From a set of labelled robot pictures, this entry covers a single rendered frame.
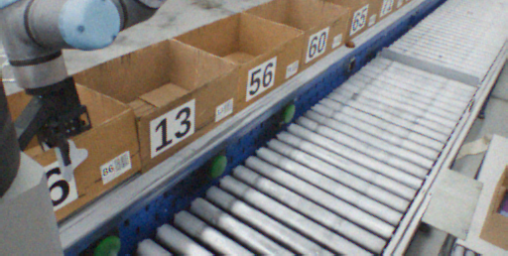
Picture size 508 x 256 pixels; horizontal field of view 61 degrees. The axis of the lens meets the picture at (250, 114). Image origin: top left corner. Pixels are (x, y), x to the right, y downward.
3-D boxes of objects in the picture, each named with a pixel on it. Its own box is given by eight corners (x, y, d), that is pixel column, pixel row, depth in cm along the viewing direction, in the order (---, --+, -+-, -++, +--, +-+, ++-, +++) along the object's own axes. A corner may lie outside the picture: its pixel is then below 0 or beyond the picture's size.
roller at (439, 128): (450, 145, 163) (455, 134, 161) (328, 97, 187) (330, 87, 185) (454, 139, 167) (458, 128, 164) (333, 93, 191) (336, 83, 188)
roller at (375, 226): (391, 250, 117) (396, 237, 115) (239, 169, 141) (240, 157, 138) (398, 239, 121) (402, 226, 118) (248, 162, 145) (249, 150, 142)
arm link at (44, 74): (25, 68, 73) (-2, 63, 79) (34, 95, 76) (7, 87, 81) (71, 54, 80) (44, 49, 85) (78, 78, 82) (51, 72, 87)
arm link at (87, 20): (121, -17, 73) (66, -15, 78) (72, -1, 64) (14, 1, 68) (134, 37, 77) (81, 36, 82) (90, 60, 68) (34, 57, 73)
